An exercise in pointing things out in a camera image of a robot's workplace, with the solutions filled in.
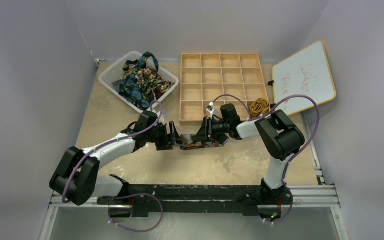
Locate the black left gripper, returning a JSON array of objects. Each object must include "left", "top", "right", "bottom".
[{"left": 145, "top": 121, "right": 184, "bottom": 150}]

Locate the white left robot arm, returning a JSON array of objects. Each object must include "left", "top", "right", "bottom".
[{"left": 49, "top": 111, "right": 184, "bottom": 206}]

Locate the white plastic basket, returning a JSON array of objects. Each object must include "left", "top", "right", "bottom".
[{"left": 98, "top": 51, "right": 179, "bottom": 113}]

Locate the blue floral tie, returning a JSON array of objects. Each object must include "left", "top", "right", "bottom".
[{"left": 118, "top": 51, "right": 161, "bottom": 110}]

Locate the wooden compartment tray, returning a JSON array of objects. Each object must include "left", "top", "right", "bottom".
[{"left": 179, "top": 53, "right": 269, "bottom": 126}]

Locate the brown floral tie pile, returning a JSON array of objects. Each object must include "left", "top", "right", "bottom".
[{"left": 112, "top": 59, "right": 175, "bottom": 108}]

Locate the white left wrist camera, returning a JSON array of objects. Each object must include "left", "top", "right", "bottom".
[{"left": 152, "top": 109, "right": 168, "bottom": 125}]

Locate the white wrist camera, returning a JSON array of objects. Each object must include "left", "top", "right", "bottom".
[
  {"left": 205, "top": 101, "right": 216, "bottom": 118},
  {"left": 152, "top": 109, "right": 168, "bottom": 125}
]

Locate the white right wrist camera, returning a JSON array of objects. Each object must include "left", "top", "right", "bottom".
[{"left": 205, "top": 101, "right": 216, "bottom": 118}]

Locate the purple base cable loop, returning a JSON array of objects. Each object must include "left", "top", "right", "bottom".
[{"left": 108, "top": 193, "right": 164, "bottom": 233}]

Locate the whiteboard with wooden frame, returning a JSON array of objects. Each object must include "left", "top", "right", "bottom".
[{"left": 272, "top": 40, "right": 337, "bottom": 105}]

